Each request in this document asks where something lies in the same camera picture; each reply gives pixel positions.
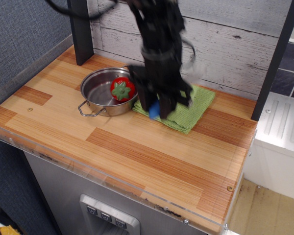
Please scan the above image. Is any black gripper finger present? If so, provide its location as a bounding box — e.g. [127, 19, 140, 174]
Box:
[136, 84, 157, 111]
[159, 92, 177, 119]

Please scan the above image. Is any clear acrylic table edge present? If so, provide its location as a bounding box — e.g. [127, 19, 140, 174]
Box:
[0, 126, 232, 235]

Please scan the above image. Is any yellow object at corner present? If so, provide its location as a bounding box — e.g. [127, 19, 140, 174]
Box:
[0, 226, 21, 235]

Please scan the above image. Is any grey toy fridge cabinet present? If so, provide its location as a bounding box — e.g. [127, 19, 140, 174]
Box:
[25, 153, 203, 235]

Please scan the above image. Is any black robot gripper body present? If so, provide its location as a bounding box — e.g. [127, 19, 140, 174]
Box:
[127, 58, 193, 106]

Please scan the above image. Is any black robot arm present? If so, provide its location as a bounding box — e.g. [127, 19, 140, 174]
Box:
[127, 0, 192, 119]

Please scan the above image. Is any green folded cloth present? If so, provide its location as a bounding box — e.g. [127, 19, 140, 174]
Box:
[133, 85, 215, 134]

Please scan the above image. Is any stainless steel pot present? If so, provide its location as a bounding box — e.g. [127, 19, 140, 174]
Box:
[78, 68, 138, 117]

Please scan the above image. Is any red toy tomato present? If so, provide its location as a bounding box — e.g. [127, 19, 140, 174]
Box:
[110, 77, 136, 102]

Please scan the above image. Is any dark left frame post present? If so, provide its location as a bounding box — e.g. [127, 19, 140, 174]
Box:
[67, 0, 94, 66]

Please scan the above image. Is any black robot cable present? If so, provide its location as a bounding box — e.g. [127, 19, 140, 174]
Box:
[44, 0, 118, 20]

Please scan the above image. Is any dark frame post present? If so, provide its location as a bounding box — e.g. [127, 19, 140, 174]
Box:
[251, 0, 294, 121]
[67, 0, 94, 66]

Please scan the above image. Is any silver dispenser button panel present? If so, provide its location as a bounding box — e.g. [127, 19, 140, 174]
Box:
[79, 194, 141, 235]

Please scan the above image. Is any white toy sink unit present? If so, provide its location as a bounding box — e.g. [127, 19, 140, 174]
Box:
[244, 93, 294, 199]

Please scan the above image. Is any dark right frame post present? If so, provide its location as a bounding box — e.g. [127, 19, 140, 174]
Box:
[251, 0, 294, 121]

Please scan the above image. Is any blue handled metal fork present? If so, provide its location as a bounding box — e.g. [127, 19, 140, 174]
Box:
[148, 99, 160, 119]

